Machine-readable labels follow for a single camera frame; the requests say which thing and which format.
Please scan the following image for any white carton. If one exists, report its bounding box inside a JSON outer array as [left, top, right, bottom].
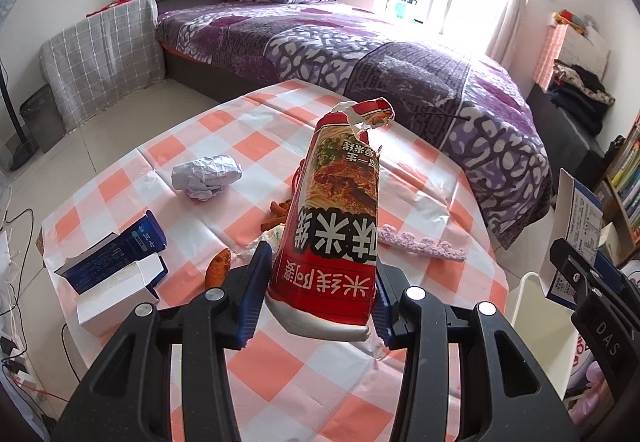
[[76, 254, 169, 338]]

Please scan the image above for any white power strip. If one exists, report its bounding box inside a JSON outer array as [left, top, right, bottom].
[[0, 337, 33, 390]]

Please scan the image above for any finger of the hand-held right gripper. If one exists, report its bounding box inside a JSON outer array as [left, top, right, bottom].
[[549, 239, 635, 319]]

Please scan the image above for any bed with purple cover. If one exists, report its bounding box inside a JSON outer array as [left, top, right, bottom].
[[155, 0, 556, 250]]

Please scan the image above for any pink crochet piece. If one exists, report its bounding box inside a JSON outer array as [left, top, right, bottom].
[[376, 224, 463, 263]]

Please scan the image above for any white paper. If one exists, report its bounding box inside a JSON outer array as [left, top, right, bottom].
[[171, 153, 243, 202]]

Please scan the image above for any black floor stand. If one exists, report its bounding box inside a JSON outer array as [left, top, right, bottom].
[[0, 57, 37, 171]]

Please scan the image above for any pile of dark clothes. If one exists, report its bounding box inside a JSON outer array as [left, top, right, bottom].
[[547, 64, 617, 135]]

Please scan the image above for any white and blue box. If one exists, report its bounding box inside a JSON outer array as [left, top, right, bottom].
[[545, 168, 607, 304]]

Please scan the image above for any floral white wrapper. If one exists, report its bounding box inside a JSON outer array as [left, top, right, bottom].
[[249, 227, 282, 254]]

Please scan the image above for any grey checked cloth cover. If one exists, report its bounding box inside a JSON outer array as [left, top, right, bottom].
[[40, 0, 167, 133]]

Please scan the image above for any orange checked tablecloth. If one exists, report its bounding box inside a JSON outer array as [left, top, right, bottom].
[[40, 79, 511, 442]]

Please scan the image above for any dark bin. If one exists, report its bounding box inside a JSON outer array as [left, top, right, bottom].
[[20, 84, 64, 153]]

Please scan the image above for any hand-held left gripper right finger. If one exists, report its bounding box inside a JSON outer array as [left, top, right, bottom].
[[370, 264, 583, 442]]

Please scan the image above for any pink covered cabinet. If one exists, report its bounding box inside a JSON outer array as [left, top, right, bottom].
[[532, 12, 612, 88]]

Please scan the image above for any black bench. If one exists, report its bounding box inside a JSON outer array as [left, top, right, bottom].
[[527, 84, 607, 183]]

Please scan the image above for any blue carton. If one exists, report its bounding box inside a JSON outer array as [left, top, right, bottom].
[[54, 211, 167, 295]]

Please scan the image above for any red noodle packet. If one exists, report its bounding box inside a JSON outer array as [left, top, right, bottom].
[[265, 97, 396, 360]]

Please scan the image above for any red cloth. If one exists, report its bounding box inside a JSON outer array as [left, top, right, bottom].
[[86, 0, 135, 18]]

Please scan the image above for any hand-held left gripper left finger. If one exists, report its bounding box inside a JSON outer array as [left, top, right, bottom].
[[50, 242, 273, 442]]

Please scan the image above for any wooden bookshelf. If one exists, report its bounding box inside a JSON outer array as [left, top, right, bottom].
[[594, 114, 640, 268]]

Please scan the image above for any red and yellow toy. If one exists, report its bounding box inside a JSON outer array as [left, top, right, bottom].
[[556, 9, 597, 34]]

